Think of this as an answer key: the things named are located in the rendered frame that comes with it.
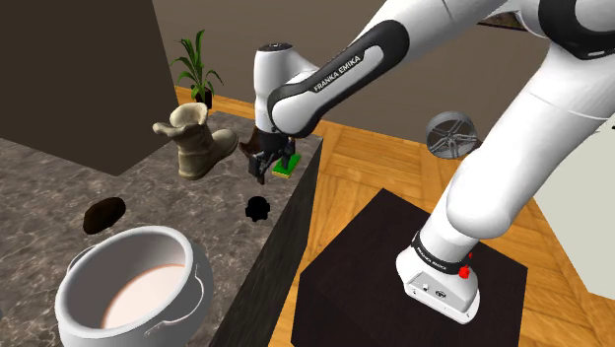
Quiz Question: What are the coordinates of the dark brown potato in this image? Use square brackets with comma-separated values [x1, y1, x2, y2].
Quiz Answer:
[82, 196, 127, 237]

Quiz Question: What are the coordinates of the grey wheel rim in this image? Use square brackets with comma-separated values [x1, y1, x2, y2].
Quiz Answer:
[424, 110, 483, 161]

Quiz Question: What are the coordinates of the white cooking pot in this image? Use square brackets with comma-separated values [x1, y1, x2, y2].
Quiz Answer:
[53, 225, 216, 347]

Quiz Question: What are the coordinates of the brown boot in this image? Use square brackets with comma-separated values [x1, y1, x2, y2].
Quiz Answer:
[238, 125, 263, 162]

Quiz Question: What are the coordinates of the beige boot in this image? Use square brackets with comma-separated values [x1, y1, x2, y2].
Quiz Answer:
[152, 102, 239, 181]

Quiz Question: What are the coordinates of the dark robot stand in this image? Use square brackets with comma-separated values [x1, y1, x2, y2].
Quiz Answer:
[290, 187, 529, 347]

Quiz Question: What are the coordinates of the green potted plant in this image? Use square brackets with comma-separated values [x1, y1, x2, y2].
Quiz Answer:
[169, 29, 225, 111]

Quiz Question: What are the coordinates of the white cabinet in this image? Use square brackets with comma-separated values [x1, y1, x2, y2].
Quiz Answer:
[531, 112, 615, 300]

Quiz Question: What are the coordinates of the black figure on green base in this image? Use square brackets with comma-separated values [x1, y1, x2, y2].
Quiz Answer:
[271, 139, 303, 180]

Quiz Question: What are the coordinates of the small black lumpy object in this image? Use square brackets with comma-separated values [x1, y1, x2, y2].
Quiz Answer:
[243, 195, 272, 224]

